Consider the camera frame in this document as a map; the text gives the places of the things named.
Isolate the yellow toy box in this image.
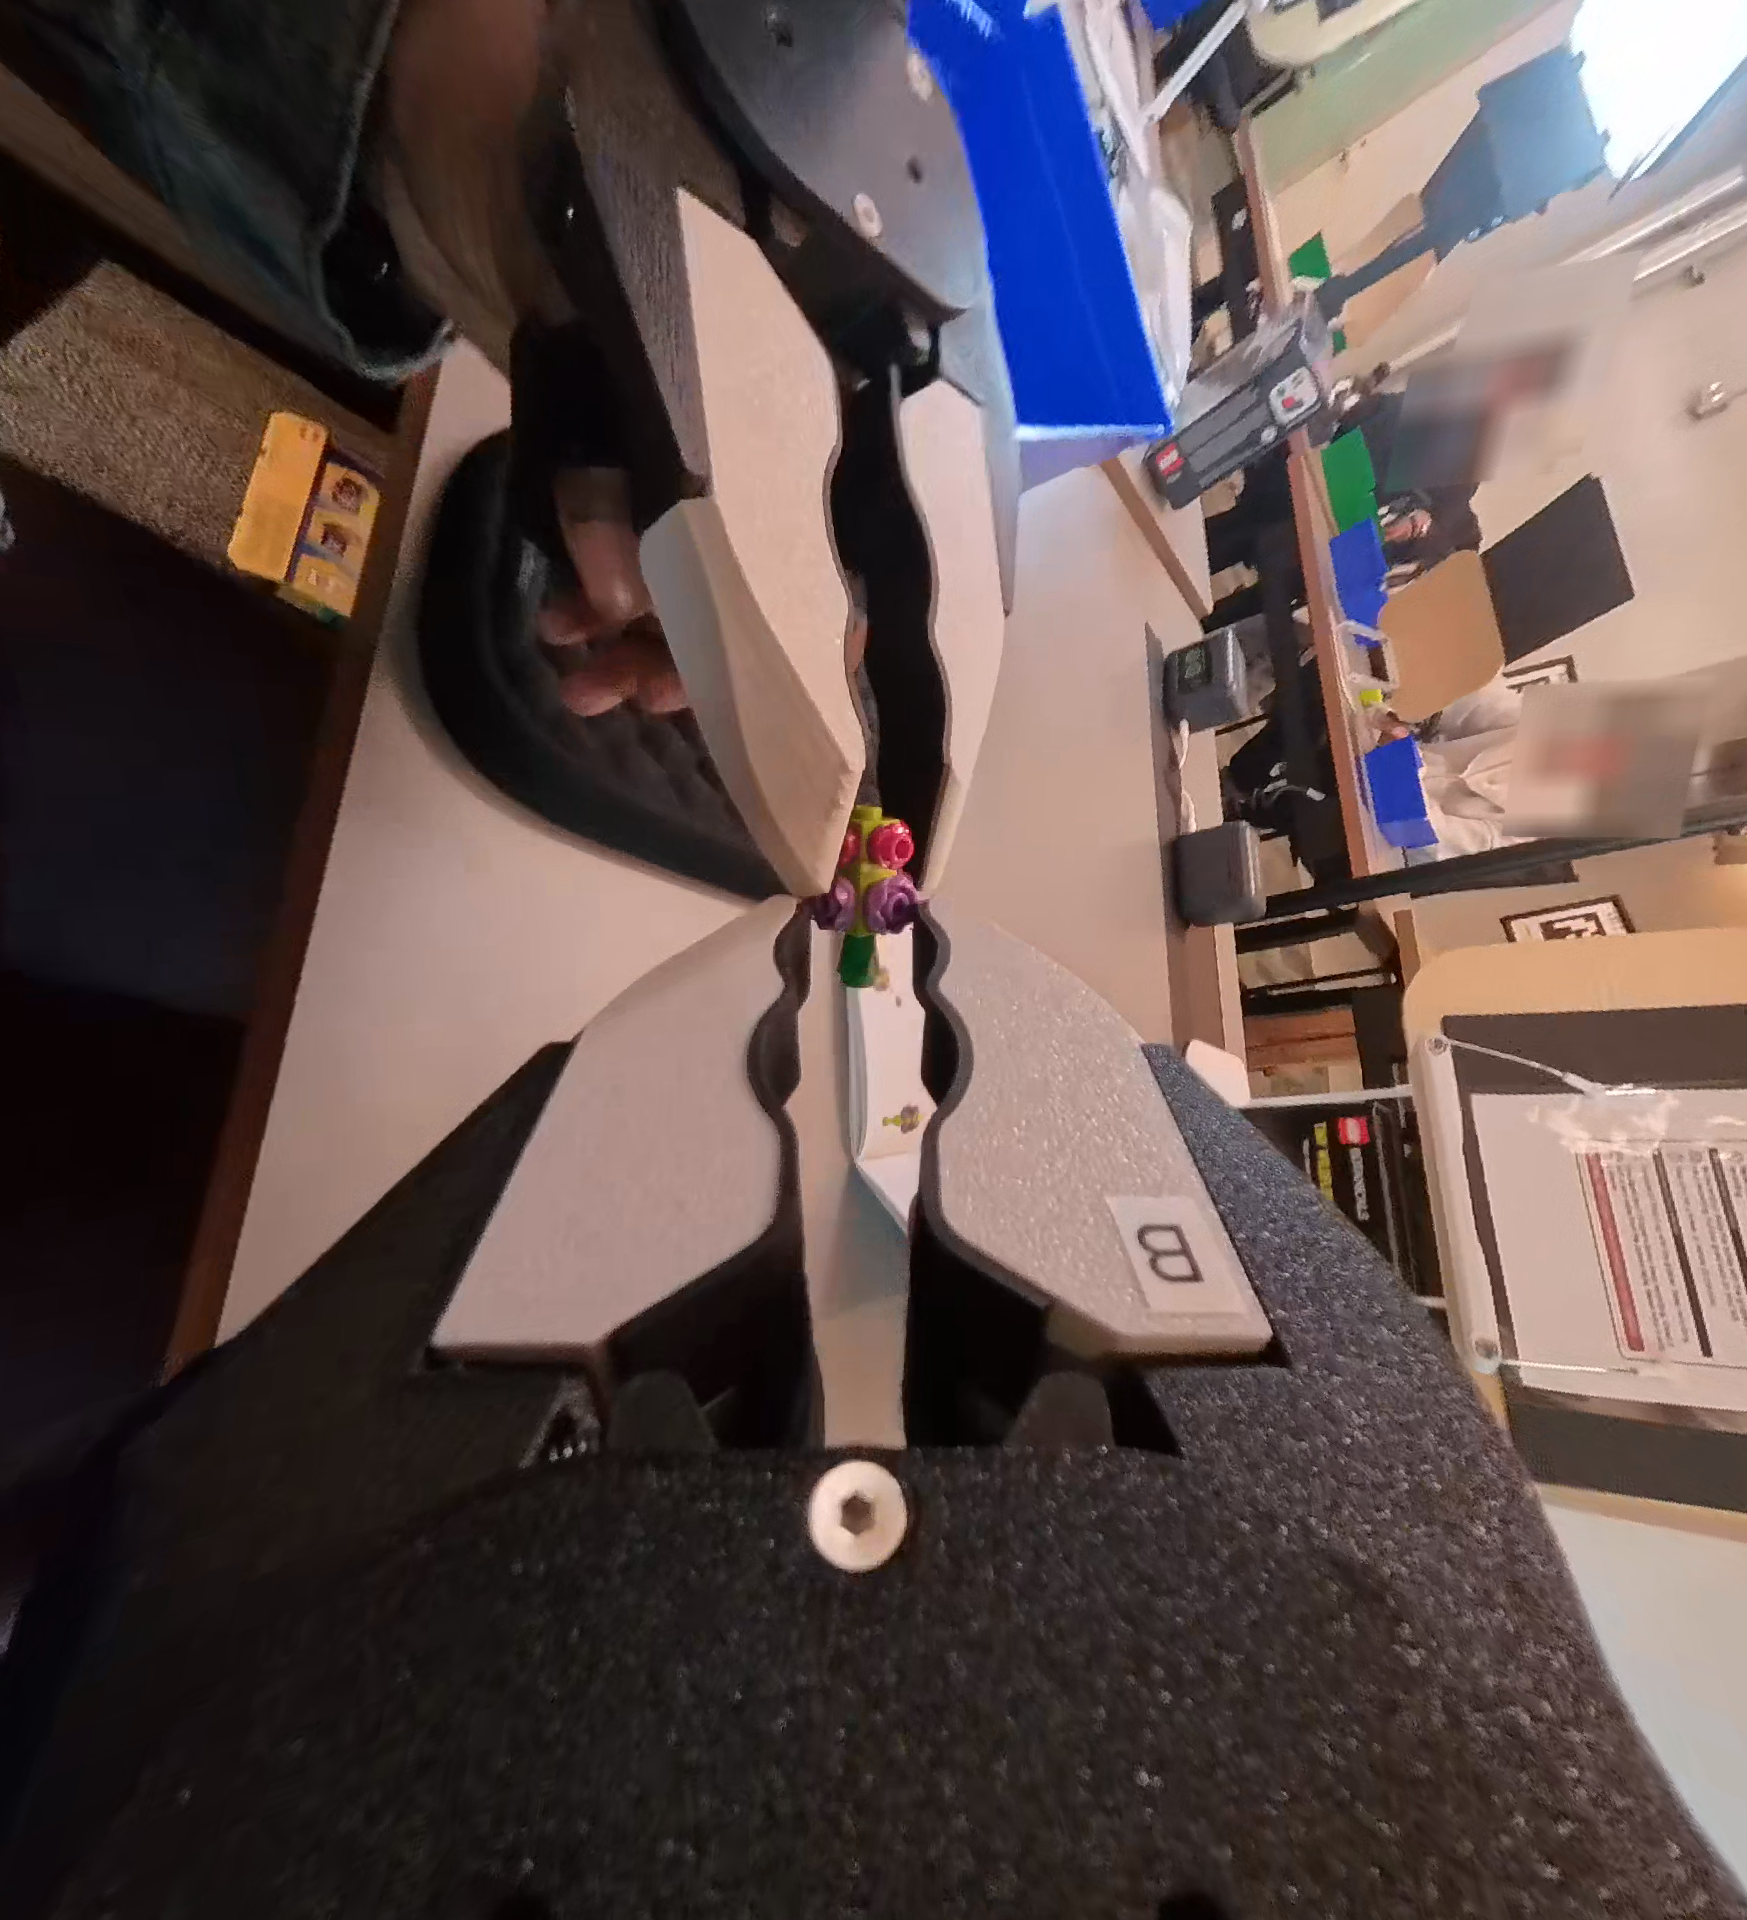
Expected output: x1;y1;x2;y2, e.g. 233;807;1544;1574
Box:
225;409;390;624

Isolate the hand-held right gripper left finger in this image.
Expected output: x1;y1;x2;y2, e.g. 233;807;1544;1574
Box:
431;900;821;1420

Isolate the small black appliance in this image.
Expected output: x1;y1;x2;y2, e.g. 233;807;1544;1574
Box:
1161;624;1254;728
1170;820;1268;930

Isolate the person's left hand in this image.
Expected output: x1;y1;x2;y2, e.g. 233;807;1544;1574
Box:
370;0;694;722

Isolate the black box white print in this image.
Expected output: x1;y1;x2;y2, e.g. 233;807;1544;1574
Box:
1143;312;1334;511

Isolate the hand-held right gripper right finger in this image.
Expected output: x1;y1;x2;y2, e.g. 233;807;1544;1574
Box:
907;904;1274;1416

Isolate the small blue bin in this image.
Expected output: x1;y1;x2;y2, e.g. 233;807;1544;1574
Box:
1324;514;1394;642
1357;739;1439;852

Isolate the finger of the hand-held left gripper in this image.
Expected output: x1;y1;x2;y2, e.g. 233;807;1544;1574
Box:
831;319;1024;889
639;188;877;898

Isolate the blue plastic bin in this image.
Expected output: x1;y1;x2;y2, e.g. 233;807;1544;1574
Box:
907;0;1177;448

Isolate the white framed notice sign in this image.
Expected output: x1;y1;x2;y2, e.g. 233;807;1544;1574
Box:
1403;928;1747;1520

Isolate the white desk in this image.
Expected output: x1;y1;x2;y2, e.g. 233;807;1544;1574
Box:
159;337;1254;1441

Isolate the black chair back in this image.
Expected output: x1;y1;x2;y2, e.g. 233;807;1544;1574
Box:
1478;475;1634;665

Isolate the brown chair back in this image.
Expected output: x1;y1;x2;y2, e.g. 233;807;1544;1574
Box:
1377;549;1507;725

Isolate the white instruction booklet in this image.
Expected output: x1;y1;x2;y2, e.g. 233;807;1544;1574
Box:
840;972;952;1205

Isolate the colourful toy brick flower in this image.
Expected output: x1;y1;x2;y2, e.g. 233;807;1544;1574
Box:
808;807;930;992

